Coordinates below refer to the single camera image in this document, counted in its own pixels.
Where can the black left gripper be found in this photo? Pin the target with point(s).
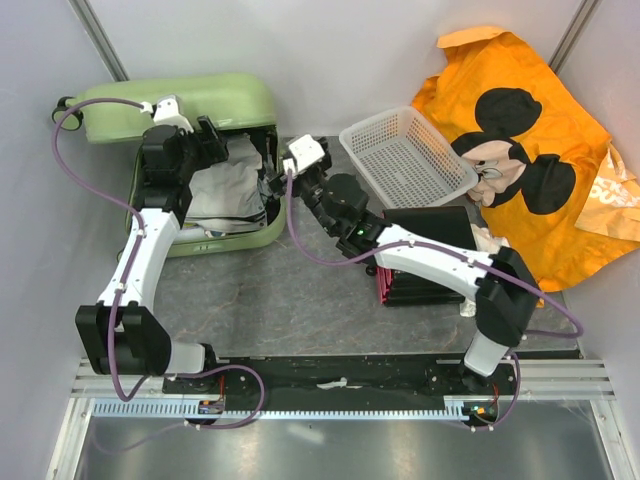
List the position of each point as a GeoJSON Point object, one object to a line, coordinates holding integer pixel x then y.
{"type": "Point", "coordinates": [210, 152]}

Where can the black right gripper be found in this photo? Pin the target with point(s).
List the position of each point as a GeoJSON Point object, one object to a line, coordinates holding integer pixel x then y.
{"type": "Point", "coordinates": [276, 182]}

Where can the grey white garment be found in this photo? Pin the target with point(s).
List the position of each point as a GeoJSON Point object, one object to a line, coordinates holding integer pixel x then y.
{"type": "Point", "coordinates": [226, 196]}

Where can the green hard-shell suitcase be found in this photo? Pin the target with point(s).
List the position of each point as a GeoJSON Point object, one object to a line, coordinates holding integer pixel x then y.
{"type": "Point", "coordinates": [238, 104]}

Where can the white perforated plastic basket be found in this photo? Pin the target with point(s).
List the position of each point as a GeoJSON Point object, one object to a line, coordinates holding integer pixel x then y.
{"type": "Point", "coordinates": [406, 161]}

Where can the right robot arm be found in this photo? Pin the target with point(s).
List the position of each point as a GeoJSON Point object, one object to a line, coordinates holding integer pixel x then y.
{"type": "Point", "coordinates": [502, 287]}

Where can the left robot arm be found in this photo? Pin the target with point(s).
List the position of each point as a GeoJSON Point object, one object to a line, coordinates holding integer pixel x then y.
{"type": "Point", "coordinates": [120, 332]}

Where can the white tube with round cap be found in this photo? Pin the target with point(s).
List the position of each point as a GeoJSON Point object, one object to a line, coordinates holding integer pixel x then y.
{"type": "Point", "coordinates": [196, 233]}

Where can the white crumpled cloth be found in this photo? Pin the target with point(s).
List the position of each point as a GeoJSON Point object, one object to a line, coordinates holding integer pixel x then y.
{"type": "Point", "coordinates": [485, 242]}

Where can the orange cartoon mouse cloth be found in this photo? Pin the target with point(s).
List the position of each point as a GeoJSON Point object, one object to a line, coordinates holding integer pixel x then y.
{"type": "Point", "coordinates": [535, 150]}

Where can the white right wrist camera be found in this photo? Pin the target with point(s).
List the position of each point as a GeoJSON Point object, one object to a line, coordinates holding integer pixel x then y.
{"type": "Point", "coordinates": [302, 153]}

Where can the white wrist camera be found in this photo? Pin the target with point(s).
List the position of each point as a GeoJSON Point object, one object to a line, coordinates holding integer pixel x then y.
{"type": "Point", "coordinates": [167, 112]}
{"type": "Point", "coordinates": [302, 153]}

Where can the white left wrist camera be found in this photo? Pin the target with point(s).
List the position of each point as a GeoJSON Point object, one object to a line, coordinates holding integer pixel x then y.
{"type": "Point", "coordinates": [167, 112]}

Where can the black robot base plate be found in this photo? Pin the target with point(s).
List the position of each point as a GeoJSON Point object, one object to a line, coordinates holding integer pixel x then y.
{"type": "Point", "coordinates": [373, 381]}

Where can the slotted cable duct rail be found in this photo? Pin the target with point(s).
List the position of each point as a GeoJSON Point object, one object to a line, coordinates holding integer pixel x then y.
{"type": "Point", "coordinates": [192, 409]}

